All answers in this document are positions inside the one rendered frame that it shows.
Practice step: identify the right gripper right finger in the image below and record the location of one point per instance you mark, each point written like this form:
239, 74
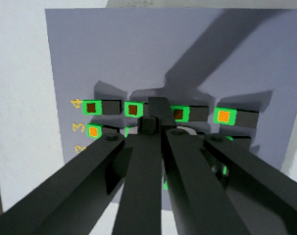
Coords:
258, 196

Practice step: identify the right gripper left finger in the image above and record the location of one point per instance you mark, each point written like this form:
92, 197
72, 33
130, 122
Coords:
72, 200

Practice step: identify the grey switch panel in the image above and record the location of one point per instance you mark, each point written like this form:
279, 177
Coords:
220, 69

